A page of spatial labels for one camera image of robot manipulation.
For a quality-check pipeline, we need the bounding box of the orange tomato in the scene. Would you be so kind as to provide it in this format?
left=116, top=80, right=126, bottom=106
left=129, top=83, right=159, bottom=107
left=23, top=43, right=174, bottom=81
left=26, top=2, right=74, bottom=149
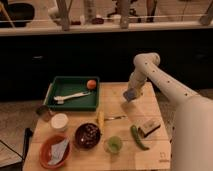
left=86, top=80, right=97, bottom=90

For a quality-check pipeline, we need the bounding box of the metal spoon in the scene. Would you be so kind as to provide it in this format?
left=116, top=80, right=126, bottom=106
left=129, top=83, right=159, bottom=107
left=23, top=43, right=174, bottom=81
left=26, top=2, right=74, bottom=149
left=104, top=116, right=127, bottom=121

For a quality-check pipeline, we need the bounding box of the white dish brush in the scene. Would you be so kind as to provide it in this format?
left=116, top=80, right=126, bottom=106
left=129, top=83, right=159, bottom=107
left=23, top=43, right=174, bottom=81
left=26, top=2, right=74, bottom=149
left=53, top=91, right=91, bottom=104

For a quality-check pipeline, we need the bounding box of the crumpled grey cloth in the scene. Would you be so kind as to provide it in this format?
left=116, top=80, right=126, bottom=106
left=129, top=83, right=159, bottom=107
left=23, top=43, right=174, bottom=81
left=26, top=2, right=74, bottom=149
left=48, top=139, right=69, bottom=165

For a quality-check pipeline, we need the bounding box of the green chili pepper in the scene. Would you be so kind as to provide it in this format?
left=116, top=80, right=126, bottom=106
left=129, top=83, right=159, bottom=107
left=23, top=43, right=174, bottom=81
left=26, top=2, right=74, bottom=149
left=130, top=125, right=149, bottom=151

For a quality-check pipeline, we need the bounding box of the dark bowl with food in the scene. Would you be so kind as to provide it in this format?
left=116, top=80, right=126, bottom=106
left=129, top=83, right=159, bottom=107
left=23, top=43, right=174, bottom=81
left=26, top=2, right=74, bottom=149
left=74, top=123, right=101, bottom=149

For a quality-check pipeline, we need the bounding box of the blue sponge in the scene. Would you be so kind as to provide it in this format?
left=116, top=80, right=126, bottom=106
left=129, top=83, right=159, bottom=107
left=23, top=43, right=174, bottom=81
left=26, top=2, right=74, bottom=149
left=123, top=88, right=135, bottom=102

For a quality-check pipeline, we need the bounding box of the small metal cup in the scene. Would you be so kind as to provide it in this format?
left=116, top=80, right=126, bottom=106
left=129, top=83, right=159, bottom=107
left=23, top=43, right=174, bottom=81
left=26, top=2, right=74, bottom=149
left=36, top=105, right=52, bottom=122

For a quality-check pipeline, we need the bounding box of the orange bowl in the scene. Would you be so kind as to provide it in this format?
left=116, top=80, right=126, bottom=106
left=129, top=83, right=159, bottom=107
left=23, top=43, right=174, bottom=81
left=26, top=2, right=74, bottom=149
left=39, top=134, right=70, bottom=169

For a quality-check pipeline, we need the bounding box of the green plastic tray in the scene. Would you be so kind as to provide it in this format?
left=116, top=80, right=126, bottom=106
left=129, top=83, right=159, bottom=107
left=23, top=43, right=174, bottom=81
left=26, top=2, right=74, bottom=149
left=44, top=76, right=99, bottom=111

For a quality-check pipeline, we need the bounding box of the brown and black block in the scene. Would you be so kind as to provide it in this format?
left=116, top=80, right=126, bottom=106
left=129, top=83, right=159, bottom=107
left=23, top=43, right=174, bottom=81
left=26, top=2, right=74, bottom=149
left=138, top=118, right=161, bottom=138

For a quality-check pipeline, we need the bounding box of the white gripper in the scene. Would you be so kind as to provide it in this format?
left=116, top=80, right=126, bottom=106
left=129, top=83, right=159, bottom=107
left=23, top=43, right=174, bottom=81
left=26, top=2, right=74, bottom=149
left=128, top=78, right=142, bottom=99

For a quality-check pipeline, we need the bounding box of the yellow banana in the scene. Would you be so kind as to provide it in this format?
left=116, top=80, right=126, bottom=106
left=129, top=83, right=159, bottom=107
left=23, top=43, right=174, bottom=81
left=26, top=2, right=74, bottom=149
left=97, top=110, right=104, bottom=134

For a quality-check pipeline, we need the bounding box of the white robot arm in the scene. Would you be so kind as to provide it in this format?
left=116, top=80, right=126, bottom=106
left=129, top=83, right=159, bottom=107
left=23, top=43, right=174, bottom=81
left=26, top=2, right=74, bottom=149
left=124, top=53, right=213, bottom=171

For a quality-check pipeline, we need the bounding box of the white round container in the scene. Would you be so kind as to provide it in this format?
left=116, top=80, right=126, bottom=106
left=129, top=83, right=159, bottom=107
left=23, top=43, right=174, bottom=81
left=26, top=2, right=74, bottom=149
left=50, top=113, right=68, bottom=131

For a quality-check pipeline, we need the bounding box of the green plastic cup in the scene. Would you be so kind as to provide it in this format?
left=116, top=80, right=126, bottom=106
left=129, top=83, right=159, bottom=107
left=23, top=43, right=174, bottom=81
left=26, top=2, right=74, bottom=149
left=104, top=136, right=123, bottom=154

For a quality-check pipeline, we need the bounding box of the black chair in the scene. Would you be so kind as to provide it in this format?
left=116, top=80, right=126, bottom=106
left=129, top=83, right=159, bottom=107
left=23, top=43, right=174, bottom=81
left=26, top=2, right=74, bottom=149
left=0, top=128, right=33, bottom=171

